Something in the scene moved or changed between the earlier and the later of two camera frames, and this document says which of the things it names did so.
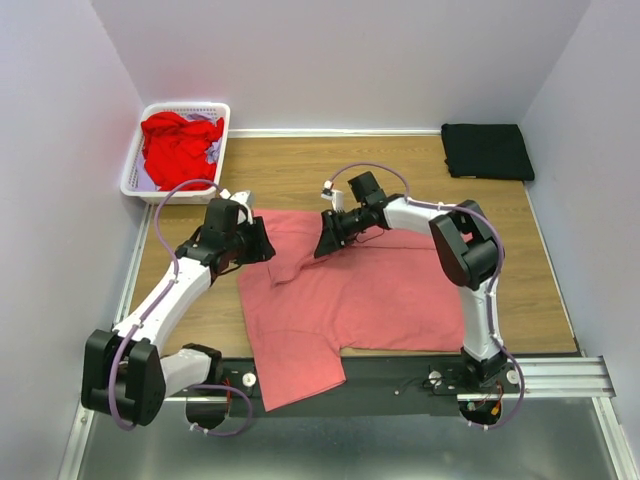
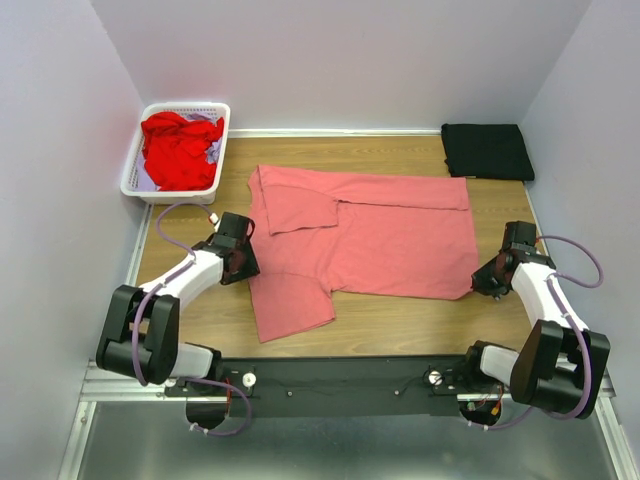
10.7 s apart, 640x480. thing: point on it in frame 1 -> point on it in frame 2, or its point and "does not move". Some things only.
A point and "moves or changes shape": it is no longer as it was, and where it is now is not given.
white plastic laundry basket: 220,110 does not move
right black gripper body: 353,220 -> 488,280
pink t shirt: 388,291 moves or changes shape
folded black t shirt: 480,150 does not move
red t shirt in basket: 174,149 does not move
